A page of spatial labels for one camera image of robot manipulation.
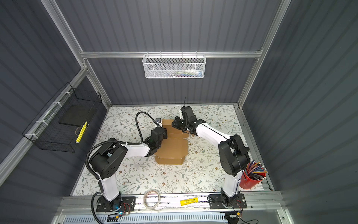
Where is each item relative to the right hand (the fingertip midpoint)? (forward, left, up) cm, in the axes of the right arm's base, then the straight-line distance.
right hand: (172, 122), depth 88 cm
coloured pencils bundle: (-28, -46, -5) cm, 54 cm away
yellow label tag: (-41, -10, -15) cm, 45 cm away
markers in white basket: (+28, -9, +18) cm, 34 cm away
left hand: (+1, +6, -6) cm, 9 cm away
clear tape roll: (-42, +14, -17) cm, 47 cm away
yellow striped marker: (-15, +45, +11) cm, 49 cm away
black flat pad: (-5, +53, +13) cm, 55 cm away
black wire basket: (-11, +57, +13) cm, 60 cm away
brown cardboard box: (-10, 0, -16) cm, 19 cm away
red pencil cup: (-35, -39, -5) cm, 52 cm away
